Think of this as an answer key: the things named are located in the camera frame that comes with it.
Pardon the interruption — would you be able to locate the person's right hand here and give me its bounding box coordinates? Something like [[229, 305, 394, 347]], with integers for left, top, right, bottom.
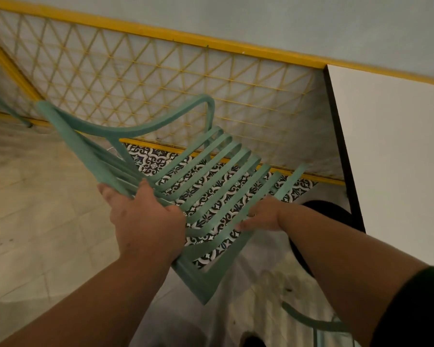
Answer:
[[237, 196, 293, 233]]

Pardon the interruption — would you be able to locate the person's left hand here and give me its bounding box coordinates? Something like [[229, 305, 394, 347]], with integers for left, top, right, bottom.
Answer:
[[97, 179, 187, 264]]

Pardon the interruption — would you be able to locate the green slatted plastic chair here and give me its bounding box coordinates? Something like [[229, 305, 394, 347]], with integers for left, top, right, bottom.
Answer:
[[35, 94, 309, 306]]

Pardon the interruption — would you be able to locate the person's left forearm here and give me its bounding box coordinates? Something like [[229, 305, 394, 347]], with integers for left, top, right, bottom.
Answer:
[[0, 249, 172, 347]]

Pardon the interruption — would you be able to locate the person's right forearm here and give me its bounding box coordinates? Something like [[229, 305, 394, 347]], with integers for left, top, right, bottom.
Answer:
[[278, 203, 429, 347]]

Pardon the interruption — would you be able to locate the black round table base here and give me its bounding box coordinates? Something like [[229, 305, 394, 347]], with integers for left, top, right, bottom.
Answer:
[[289, 200, 353, 279]]

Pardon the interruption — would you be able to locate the yellow lattice railing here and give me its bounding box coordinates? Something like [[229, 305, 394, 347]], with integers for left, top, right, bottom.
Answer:
[[0, 0, 434, 186]]

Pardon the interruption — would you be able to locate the person's black shoe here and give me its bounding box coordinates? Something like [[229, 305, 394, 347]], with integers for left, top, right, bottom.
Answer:
[[240, 331, 267, 347]]

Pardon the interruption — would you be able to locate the white table with black edge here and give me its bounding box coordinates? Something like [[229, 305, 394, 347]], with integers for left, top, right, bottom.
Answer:
[[323, 64, 434, 271]]

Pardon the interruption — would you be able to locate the black sleeve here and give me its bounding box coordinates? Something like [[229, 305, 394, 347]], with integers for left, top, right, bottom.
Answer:
[[370, 266, 434, 347]]

